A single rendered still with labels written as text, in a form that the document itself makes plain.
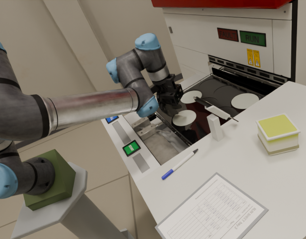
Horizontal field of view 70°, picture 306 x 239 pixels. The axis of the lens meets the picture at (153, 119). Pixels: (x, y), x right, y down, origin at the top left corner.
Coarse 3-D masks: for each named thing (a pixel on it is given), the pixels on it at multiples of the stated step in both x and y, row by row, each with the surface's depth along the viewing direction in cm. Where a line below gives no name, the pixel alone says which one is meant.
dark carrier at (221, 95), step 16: (208, 80) 106; (224, 80) 101; (208, 96) 96; (224, 96) 92; (160, 112) 100; (208, 112) 88; (240, 112) 81; (176, 128) 87; (192, 128) 84; (208, 128) 81; (192, 144) 78
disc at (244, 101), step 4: (236, 96) 89; (240, 96) 88; (244, 96) 88; (248, 96) 87; (252, 96) 86; (256, 96) 85; (232, 100) 88; (236, 100) 88; (240, 100) 87; (244, 100) 86; (248, 100) 85; (252, 100) 84; (256, 100) 83; (232, 104) 86; (236, 104) 86; (240, 104) 85; (244, 104) 84; (248, 104) 83; (252, 104) 82; (240, 108) 83; (244, 108) 82
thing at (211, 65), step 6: (210, 66) 112; (216, 66) 107; (222, 66) 103; (228, 66) 101; (210, 72) 115; (228, 72) 101; (234, 72) 97; (240, 72) 94; (246, 72) 92; (222, 78) 109; (228, 78) 107; (246, 78) 93; (252, 78) 89; (258, 78) 86; (264, 78) 85; (240, 84) 99; (264, 84) 85; (270, 84) 82; (276, 84) 80; (282, 84) 78; (252, 90) 93; (258, 90) 92
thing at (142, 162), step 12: (120, 120) 95; (108, 132) 91; (120, 132) 89; (132, 132) 85; (120, 144) 82; (132, 156) 75; (144, 156) 73; (132, 168) 70; (144, 168) 69; (156, 168) 67
